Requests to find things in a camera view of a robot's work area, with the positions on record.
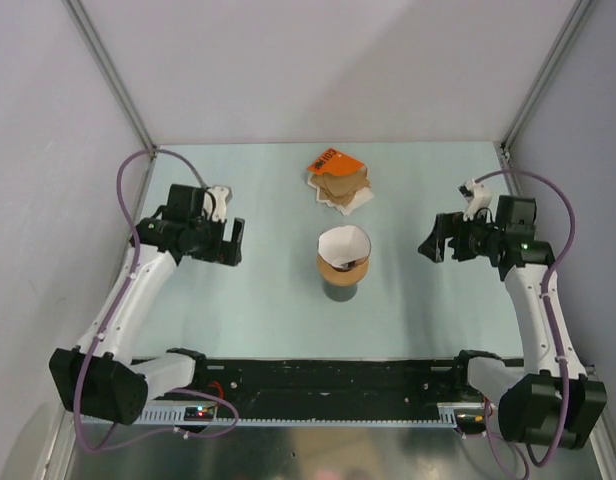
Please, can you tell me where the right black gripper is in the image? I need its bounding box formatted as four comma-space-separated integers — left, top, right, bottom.
417, 208, 503, 263

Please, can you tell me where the pink glass dripper cone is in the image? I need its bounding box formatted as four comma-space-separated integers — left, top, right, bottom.
316, 224, 373, 271

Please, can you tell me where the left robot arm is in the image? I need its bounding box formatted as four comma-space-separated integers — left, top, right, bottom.
49, 184, 245, 425

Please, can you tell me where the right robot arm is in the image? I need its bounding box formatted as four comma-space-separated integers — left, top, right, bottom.
418, 195, 607, 450

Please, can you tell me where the glass carafe with coffee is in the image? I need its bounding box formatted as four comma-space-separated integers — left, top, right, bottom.
323, 282, 358, 302

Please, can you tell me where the orange coffee filter package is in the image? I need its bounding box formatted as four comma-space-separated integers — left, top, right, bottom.
307, 147, 365, 177

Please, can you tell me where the stack of paper filters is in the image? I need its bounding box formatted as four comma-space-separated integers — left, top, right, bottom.
307, 167, 375, 216

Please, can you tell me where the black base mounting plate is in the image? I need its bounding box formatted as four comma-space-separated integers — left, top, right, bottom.
130, 344, 494, 421

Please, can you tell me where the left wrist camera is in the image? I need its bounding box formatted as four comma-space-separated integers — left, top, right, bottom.
203, 185, 232, 223

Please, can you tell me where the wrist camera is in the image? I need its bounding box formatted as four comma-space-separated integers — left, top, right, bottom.
203, 185, 232, 223
458, 179, 493, 221

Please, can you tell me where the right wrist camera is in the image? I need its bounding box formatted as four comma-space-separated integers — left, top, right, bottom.
458, 179, 493, 221

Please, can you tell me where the grey slotted cable duct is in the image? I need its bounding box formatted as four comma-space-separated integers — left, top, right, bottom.
134, 403, 457, 429

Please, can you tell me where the right aluminium frame post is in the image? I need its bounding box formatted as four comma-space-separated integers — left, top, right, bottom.
498, 0, 597, 161

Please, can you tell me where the aluminium frame post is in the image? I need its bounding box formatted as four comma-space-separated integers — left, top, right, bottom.
498, 0, 597, 161
62, 0, 157, 161

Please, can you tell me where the left aluminium frame post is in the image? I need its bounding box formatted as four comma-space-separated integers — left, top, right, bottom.
62, 0, 157, 161

